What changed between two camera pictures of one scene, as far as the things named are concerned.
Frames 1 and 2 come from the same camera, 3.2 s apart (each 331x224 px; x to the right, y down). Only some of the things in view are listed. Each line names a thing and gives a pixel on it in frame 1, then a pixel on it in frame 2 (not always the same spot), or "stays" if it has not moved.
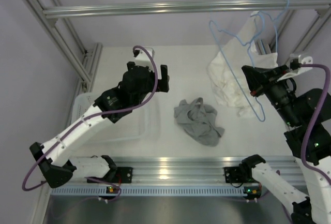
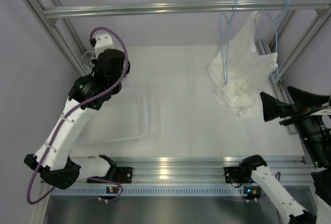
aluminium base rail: (180, 169) stays
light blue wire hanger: (239, 40) → (225, 26)
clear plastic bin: (142, 123) stays
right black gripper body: (272, 76) → (310, 128)
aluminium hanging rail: (296, 4) stays
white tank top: (226, 72) stays
